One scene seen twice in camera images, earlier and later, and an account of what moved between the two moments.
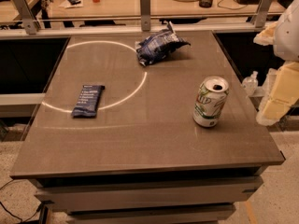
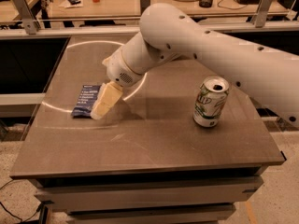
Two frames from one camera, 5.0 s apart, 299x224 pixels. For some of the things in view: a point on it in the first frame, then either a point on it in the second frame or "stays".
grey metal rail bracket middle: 145,10 stays
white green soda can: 210,99 stays
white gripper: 288,37 → 119,69
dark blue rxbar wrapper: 87,102 stays
